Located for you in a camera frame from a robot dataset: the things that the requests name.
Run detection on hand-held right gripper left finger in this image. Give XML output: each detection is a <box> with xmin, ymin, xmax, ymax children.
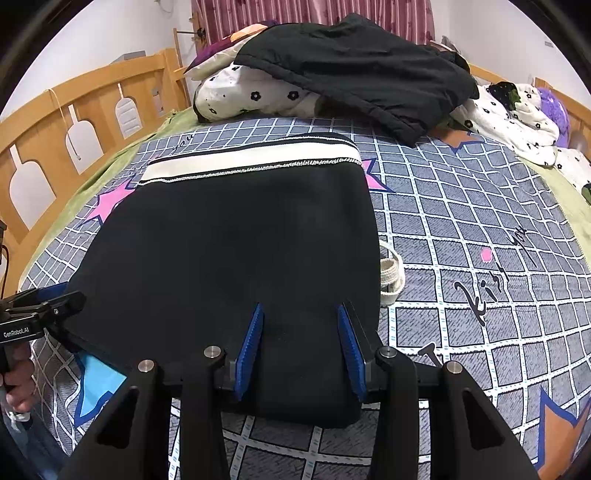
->
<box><xmin>60</xmin><ymin>302</ymin><xmax>266</xmax><ymax>480</ymax></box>

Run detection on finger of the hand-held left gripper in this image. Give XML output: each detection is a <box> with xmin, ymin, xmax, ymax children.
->
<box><xmin>39</xmin><ymin>291</ymin><xmax>87</xmax><ymax>324</ymax></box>

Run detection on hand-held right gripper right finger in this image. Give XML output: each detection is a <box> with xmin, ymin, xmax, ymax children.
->
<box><xmin>336</xmin><ymin>302</ymin><xmax>541</xmax><ymax>480</ymax></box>

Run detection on black pants with white stripe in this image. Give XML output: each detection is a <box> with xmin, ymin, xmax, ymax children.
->
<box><xmin>61</xmin><ymin>131</ymin><xmax>408</xmax><ymax>429</ymax></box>

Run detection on person's left hand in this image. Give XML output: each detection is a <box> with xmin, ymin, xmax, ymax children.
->
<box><xmin>0</xmin><ymin>345</ymin><xmax>37</xmax><ymax>412</ymax></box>

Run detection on grey checked star bed sheet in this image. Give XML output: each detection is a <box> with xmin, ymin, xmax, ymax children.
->
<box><xmin>18</xmin><ymin>117</ymin><xmax>591</xmax><ymax>480</ymax></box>

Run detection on white floral quilt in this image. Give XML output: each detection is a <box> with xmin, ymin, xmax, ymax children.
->
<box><xmin>191</xmin><ymin>62</ymin><xmax>591</xmax><ymax>207</ymax></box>

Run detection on wooden rack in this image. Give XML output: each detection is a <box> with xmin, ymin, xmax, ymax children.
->
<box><xmin>173</xmin><ymin>14</ymin><xmax>205</xmax><ymax>108</ymax></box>

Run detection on black padded garment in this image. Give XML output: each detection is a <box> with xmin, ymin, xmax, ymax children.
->
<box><xmin>233</xmin><ymin>14</ymin><xmax>479</xmax><ymax>148</ymax></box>

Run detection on purple and orange pillow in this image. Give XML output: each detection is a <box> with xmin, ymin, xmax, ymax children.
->
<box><xmin>185</xmin><ymin>21</ymin><xmax>271</xmax><ymax>83</ymax></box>

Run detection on purple plush toy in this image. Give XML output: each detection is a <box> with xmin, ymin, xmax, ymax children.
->
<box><xmin>537</xmin><ymin>88</ymin><xmax>574</xmax><ymax>149</ymax></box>

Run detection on pink patterned curtain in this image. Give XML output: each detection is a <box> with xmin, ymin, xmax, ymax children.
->
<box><xmin>191</xmin><ymin>0</ymin><xmax>435</xmax><ymax>47</ymax></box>

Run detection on wooden bed frame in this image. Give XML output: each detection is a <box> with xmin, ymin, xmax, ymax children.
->
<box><xmin>0</xmin><ymin>48</ymin><xmax>591</xmax><ymax>296</ymax></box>

